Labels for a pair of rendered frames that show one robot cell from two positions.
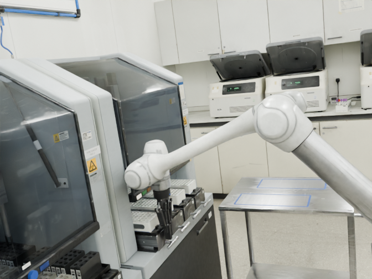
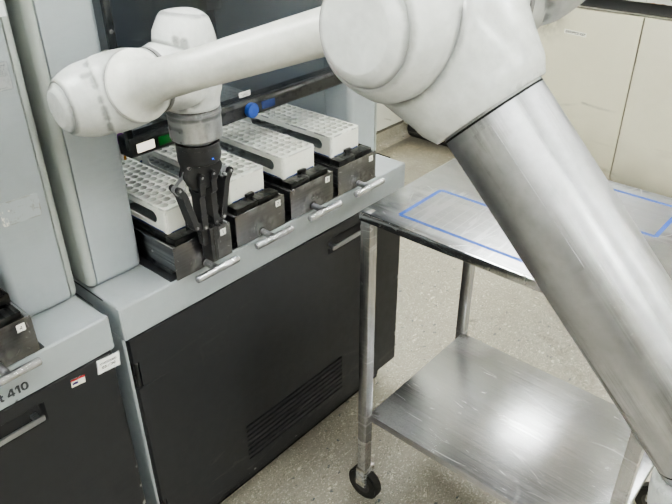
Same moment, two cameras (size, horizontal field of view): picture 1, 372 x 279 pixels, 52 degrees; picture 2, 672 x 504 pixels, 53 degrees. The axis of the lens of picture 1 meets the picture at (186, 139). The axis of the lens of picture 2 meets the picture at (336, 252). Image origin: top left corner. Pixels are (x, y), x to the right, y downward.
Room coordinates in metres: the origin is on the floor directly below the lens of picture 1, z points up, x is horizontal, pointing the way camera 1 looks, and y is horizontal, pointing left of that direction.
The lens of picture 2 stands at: (0.59, -0.41, 1.44)
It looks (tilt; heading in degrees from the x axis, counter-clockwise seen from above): 31 degrees down; 17
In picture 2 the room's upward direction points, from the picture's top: straight up
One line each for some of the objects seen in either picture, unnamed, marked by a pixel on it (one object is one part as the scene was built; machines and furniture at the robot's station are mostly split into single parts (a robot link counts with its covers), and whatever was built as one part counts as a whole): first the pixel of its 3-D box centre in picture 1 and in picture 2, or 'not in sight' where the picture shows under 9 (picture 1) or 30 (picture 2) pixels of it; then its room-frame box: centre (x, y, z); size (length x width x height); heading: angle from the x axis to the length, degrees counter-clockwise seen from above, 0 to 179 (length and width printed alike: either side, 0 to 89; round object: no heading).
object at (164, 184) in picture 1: (160, 182); (195, 123); (1.56, 0.13, 1.03); 0.09 x 0.09 x 0.06
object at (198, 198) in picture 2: (163, 213); (198, 201); (1.55, 0.14, 0.89); 0.04 x 0.01 x 0.11; 65
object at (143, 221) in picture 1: (127, 221); (141, 193); (1.65, 0.32, 0.83); 0.30 x 0.10 x 0.06; 65
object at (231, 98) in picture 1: (241, 82); not in sight; (4.06, -0.66, 1.22); 0.62 x 0.56 x 0.64; 153
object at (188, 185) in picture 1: (169, 187); (299, 129); (2.07, 0.13, 0.83); 0.30 x 0.10 x 0.06; 65
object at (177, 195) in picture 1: (156, 197); (253, 147); (1.93, 0.20, 0.83); 0.30 x 0.10 x 0.06; 65
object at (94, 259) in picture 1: (89, 267); not in sight; (1.24, 0.40, 0.85); 0.12 x 0.02 x 0.06; 155
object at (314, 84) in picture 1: (296, 75); not in sight; (3.82, -1.19, 1.24); 0.62 x 0.56 x 0.69; 156
